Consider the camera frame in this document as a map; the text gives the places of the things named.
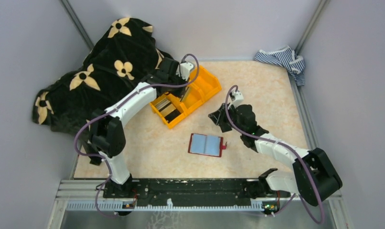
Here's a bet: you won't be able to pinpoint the black floral blanket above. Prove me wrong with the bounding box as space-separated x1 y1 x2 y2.
32 17 170 136

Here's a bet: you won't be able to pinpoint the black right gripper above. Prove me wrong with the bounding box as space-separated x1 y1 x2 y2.
209 102 245 134

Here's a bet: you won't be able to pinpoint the yellow plastic bin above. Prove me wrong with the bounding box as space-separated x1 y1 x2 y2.
189 65 222 101
179 83 204 114
150 93 187 129

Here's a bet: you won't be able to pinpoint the blue white striped cloth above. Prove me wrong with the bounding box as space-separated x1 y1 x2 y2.
254 46 305 86

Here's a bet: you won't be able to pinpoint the yellow plastic bin left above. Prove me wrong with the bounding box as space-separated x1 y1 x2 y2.
150 93 187 129

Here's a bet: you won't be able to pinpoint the yellow plastic bin right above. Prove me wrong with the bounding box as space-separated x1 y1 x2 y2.
189 65 222 101

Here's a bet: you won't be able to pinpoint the aluminium frame rail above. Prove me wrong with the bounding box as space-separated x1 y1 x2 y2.
54 177 342 212

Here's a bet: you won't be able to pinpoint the cards in left bin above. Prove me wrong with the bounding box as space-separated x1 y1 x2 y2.
155 97 181 123

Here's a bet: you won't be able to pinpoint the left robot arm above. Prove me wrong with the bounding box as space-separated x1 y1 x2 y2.
89 58 195 198

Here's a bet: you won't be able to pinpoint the yellow plastic bin middle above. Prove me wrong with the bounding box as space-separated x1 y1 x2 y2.
179 83 204 114

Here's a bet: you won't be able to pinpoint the red leather card holder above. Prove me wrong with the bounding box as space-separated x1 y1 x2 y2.
188 133 228 157

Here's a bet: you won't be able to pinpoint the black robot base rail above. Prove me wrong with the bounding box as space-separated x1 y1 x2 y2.
96 178 290 207

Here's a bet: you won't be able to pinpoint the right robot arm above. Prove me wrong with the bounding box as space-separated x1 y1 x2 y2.
208 89 343 207

